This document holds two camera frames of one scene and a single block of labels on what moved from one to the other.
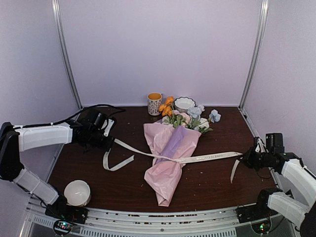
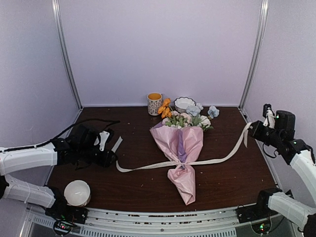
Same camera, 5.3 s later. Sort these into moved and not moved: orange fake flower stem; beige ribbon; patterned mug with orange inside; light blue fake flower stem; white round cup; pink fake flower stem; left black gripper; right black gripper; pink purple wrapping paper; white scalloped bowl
Moved: pink fake flower stem; beige ribbon; light blue fake flower stem; pink purple wrapping paper; right black gripper; left black gripper; orange fake flower stem
Not moved: white round cup; patterned mug with orange inside; white scalloped bowl
